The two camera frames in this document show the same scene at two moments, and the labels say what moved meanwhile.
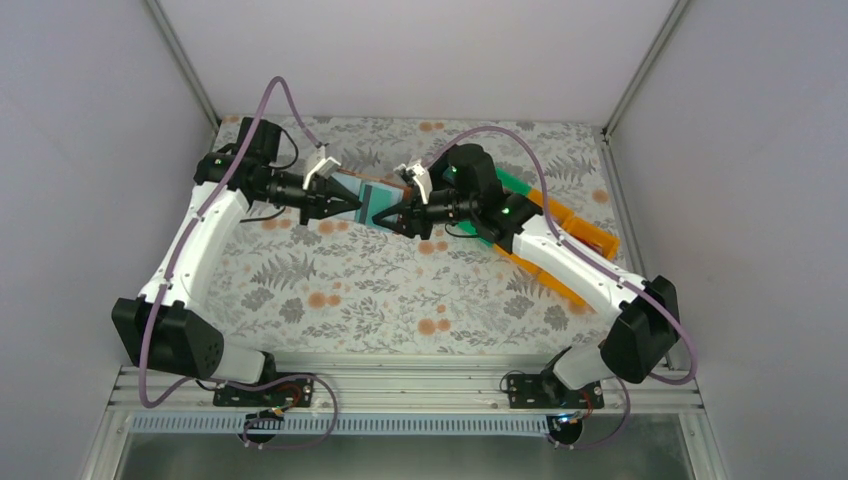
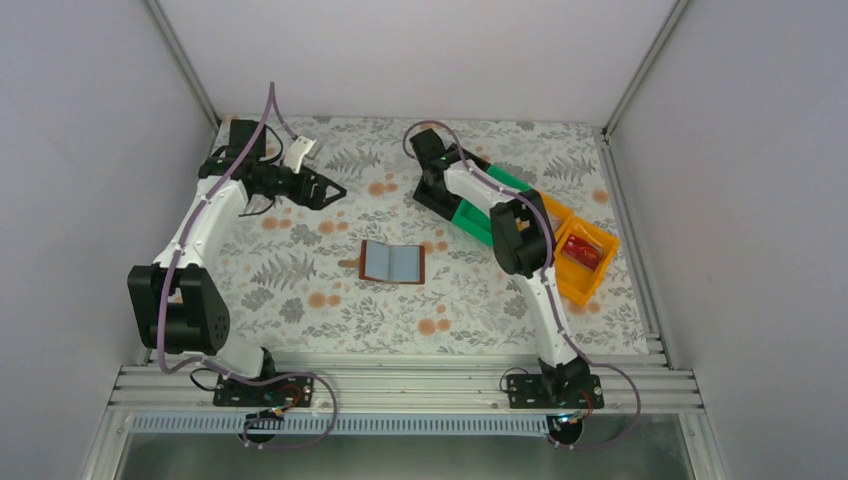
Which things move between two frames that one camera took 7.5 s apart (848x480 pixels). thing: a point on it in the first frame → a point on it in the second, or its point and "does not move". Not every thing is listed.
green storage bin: x=512 y=185 does not move
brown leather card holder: x=350 y=181 → x=400 y=264
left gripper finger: x=336 y=205 → x=318 y=198
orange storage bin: x=596 y=237 does not move
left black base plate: x=290 y=393 does not move
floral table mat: x=298 y=287 does not move
